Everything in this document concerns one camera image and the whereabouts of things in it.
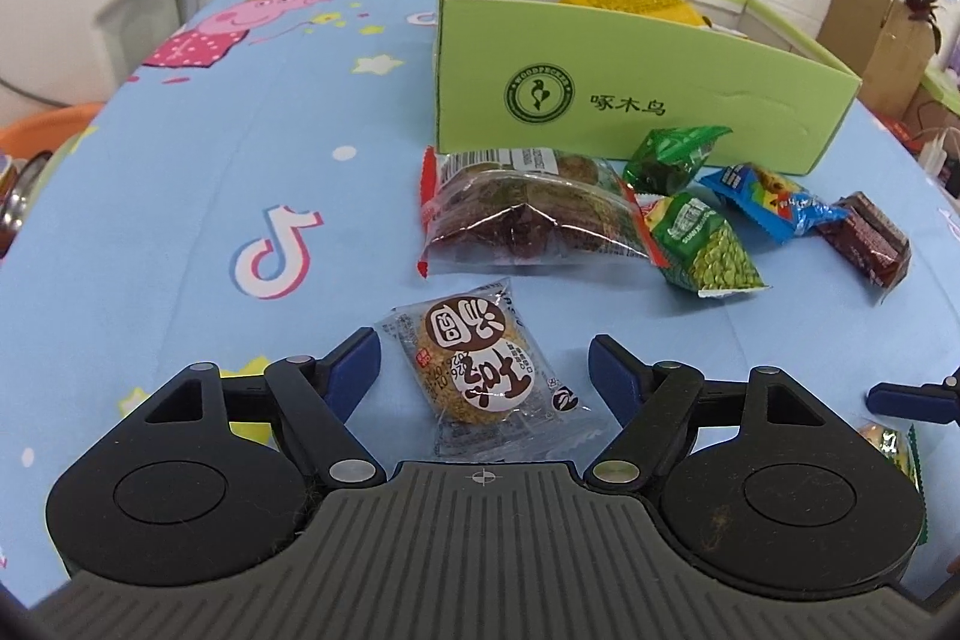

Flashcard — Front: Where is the clear red cookie bag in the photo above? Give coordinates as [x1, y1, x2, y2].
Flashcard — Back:
[416, 148, 667, 276]

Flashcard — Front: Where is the dark brown snack packet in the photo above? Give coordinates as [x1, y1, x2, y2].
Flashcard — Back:
[817, 191, 911, 302]

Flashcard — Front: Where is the brown cardboard box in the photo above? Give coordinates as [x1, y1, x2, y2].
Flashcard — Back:
[817, 0, 935, 120]

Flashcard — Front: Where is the orange basin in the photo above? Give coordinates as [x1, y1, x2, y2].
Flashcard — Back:
[0, 103, 104, 159]

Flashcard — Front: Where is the blue cartoon tablecloth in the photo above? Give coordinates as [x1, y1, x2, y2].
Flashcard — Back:
[2, 0, 958, 604]

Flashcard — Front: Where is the blue snack packet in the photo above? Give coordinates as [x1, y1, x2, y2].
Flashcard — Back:
[698, 163, 848, 244]

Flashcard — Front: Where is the green pea snack packet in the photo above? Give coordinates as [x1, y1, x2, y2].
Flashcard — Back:
[641, 193, 766, 299]

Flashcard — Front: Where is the dark green snack packet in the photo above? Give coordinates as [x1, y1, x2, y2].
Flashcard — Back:
[623, 125, 732, 195]

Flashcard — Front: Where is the yellow snack bag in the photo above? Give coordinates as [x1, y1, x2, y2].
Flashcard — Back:
[562, 0, 711, 28]

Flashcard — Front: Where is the round pastry clear wrapper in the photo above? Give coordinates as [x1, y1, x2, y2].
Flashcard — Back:
[379, 278, 602, 463]

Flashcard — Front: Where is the green cardboard box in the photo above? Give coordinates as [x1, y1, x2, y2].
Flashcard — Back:
[434, 0, 861, 175]

